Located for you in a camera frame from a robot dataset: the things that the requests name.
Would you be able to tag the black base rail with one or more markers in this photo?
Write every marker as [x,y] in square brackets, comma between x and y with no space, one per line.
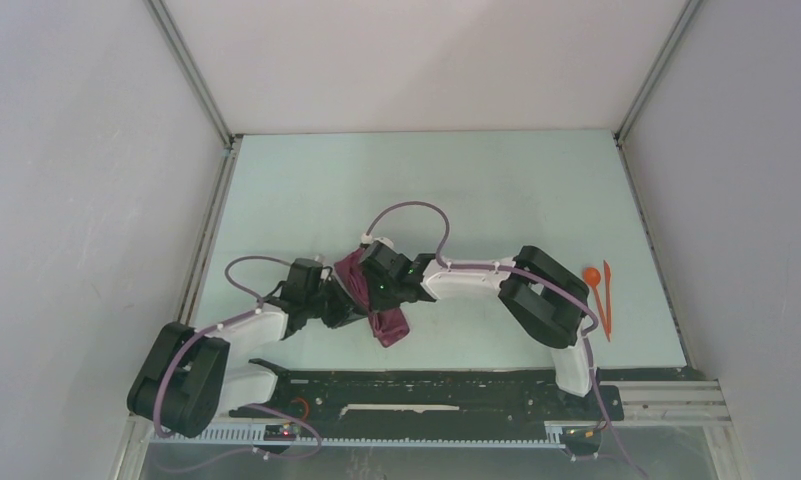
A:
[438,404]

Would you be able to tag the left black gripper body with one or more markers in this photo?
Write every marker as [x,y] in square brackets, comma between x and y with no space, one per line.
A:
[328,304]

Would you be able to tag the aluminium corner post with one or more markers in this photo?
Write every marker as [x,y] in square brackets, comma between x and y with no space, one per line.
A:
[663,60]
[180,50]

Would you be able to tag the right aluminium corner post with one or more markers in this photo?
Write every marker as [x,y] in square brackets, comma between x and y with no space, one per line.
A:
[663,60]

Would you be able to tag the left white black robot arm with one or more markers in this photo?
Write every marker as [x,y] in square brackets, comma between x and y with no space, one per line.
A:
[190,376]

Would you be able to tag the orange plastic knife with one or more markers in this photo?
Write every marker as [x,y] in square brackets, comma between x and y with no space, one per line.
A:
[607,273]

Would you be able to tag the left aluminium corner post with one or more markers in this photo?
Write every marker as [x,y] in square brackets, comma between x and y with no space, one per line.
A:
[180,50]

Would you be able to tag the small orange object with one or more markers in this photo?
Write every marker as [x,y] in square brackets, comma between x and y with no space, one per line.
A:
[594,278]

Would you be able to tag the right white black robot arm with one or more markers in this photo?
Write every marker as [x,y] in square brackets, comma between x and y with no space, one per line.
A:
[547,300]

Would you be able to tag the white cable duct strip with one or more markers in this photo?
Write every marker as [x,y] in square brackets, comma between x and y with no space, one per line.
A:
[243,434]

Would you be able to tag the maroon satin cloth napkin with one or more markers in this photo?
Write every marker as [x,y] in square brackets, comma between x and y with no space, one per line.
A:
[387,322]

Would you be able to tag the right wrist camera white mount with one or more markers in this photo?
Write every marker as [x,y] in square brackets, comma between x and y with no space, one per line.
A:
[367,239]

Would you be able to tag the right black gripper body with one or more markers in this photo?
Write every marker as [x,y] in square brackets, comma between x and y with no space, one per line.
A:
[382,294]

